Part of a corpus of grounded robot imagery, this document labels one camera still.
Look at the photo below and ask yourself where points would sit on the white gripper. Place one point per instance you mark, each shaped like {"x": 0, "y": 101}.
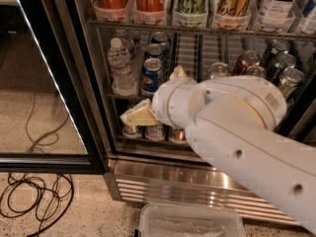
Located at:
{"x": 160, "y": 105}

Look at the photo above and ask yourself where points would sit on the blue pepsi can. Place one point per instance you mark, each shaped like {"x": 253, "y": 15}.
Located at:
{"x": 153, "y": 76}
{"x": 155, "y": 50}
{"x": 163, "y": 39}

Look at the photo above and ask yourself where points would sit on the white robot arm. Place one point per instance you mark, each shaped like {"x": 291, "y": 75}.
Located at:
{"x": 230, "y": 123}

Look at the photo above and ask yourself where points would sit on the lower shelf gold can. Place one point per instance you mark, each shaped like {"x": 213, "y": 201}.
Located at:
{"x": 177, "y": 136}

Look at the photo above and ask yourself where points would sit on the lower shelf silver can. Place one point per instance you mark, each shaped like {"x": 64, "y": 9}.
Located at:
{"x": 131, "y": 131}

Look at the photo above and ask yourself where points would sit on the empty white shelf tray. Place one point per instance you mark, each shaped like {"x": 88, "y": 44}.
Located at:
{"x": 186, "y": 54}

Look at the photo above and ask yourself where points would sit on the white silver soda can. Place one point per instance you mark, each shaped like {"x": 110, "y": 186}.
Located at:
{"x": 217, "y": 70}

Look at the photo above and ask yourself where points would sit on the steel fridge base grille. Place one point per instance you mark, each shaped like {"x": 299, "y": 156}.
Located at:
{"x": 151, "y": 182}

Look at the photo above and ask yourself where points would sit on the rear copper soda can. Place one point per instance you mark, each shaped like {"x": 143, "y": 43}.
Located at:
{"x": 245, "y": 59}

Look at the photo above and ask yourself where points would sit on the copper soda can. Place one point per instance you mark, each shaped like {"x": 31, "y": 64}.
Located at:
{"x": 256, "y": 70}
{"x": 245, "y": 59}

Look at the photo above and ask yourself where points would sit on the front copper soda can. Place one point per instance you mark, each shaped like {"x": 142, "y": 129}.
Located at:
{"x": 256, "y": 70}

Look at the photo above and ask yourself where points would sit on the glass fridge door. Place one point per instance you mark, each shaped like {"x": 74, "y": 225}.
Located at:
{"x": 51, "y": 109}

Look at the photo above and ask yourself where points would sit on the middle green soda can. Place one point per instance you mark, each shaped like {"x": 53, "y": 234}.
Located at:
{"x": 279, "y": 63}

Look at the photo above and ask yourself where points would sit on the green soda can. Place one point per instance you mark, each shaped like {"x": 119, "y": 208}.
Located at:
{"x": 279, "y": 63}
{"x": 289, "y": 80}
{"x": 275, "y": 47}

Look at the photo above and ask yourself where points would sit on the rear green soda can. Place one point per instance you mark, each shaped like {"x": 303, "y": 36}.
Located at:
{"x": 275, "y": 47}

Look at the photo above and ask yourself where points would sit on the front green soda can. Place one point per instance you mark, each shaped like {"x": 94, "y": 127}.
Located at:
{"x": 289, "y": 80}

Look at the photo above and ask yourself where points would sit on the front clear water bottle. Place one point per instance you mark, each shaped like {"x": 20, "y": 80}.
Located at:
{"x": 119, "y": 59}

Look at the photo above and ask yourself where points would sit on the clear water bottle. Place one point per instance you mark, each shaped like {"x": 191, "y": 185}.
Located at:
{"x": 126, "y": 40}
{"x": 119, "y": 59}

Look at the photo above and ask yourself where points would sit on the brown juice bottle white cap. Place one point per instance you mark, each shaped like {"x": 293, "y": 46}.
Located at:
{"x": 155, "y": 132}

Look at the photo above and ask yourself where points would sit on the rear clear water bottle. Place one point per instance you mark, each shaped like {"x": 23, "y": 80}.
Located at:
{"x": 126, "y": 40}

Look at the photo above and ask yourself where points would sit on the clear plastic storage bin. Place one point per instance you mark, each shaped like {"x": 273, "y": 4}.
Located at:
{"x": 170, "y": 220}

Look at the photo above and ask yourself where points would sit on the white labelled drink carton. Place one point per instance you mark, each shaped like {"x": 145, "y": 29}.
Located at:
{"x": 275, "y": 8}

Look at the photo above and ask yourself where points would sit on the blue white drink carton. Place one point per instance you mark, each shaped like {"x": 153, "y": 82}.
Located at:
{"x": 307, "y": 19}

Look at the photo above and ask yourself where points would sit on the middle wire shelf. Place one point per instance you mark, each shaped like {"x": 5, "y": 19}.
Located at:
{"x": 133, "y": 97}

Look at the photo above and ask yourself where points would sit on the wire shelf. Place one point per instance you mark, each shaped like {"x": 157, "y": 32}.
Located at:
{"x": 133, "y": 97}
{"x": 203, "y": 31}

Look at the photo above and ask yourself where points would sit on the top wire shelf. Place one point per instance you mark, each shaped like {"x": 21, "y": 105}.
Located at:
{"x": 203, "y": 31}

